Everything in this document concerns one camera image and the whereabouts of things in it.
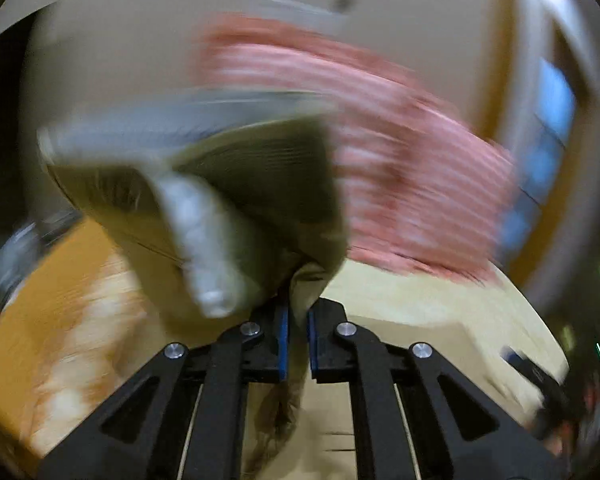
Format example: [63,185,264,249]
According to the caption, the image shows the pink polka dot pillow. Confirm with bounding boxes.
[196,12,424,124]
[326,75,515,281]

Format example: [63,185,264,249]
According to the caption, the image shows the person's hand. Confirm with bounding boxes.
[541,419,586,458]

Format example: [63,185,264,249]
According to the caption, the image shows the left pink polka dot pillow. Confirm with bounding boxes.
[196,12,424,124]

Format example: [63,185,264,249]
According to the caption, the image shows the wooden framed window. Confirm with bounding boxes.
[494,0,600,285]

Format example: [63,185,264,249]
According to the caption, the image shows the right pink polka dot pillow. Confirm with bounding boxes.
[326,75,515,281]

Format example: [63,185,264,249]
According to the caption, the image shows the black television screen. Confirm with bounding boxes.
[0,3,56,238]

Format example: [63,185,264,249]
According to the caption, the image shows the khaki beige pants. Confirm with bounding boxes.
[38,88,571,480]

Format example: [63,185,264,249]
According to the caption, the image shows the yellow patterned bed sheet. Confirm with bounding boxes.
[0,220,185,478]

